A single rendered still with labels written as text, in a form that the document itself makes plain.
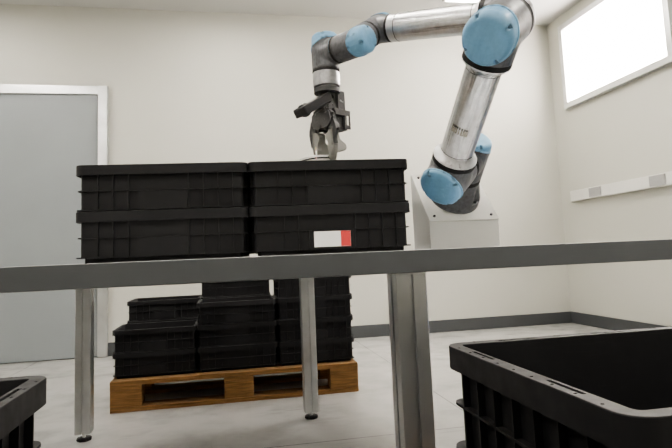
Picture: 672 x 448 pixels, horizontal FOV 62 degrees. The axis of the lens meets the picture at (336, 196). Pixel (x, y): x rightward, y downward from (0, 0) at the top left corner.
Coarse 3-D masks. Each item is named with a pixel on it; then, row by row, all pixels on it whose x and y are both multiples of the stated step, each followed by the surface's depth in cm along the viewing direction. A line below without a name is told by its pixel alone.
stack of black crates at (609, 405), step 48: (576, 336) 63; (624, 336) 64; (480, 384) 55; (528, 384) 44; (576, 384) 63; (624, 384) 64; (480, 432) 54; (528, 432) 47; (576, 432) 40; (624, 432) 34
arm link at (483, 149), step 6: (480, 138) 156; (486, 138) 156; (480, 144) 152; (486, 144) 153; (480, 150) 152; (486, 150) 153; (480, 156) 153; (486, 156) 155; (480, 162) 153; (486, 162) 158; (480, 168) 154; (480, 174) 159; (474, 180) 159
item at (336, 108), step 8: (320, 88) 149; (328, 88) 148; (336, 88) 150; (336, 96) 152; (344, 96) 154; (328, 104) 149; (336, 104) 152; (344, 104) 154; (320, 112) 149; (328, 112) 147; (336, 112) 149; (344, 112) 151; (312, 120) 151; (320, 120) 149; (328, 120) 147; (336, 120) 150; (344, 120) 151; (320, 128) 149; (328, 128) 148; (344, 128) 151
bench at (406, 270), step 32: (256, 256) 94; (288, 256) 94; (320, 256) 95; (352, 256) 96; (384, 256) 98; (416, 256) 99; (448, 256) 100; (480, 256) 101; (512, 256) 102; (544, 256) 103; (576, 256) 104; (608, 256) 106; (640, 256) 107; (0, 288) 86; (32, 288) 86; (64, 288) 87; (416, 288) 103; (416, 320) 102; (416, 352) 102; (416, 384) 102; (416, 416) 100
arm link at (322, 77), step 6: (318, 72) 149; (324, 72) 149; (330, 72) 149; (336, 72) 150; (318, 78) 149; (324, 78) 149; (330, 78) 149; (336, 78) 150; (318, 84) 149; (324, 84) 149; (330, 84) 149; (336, 84) 150
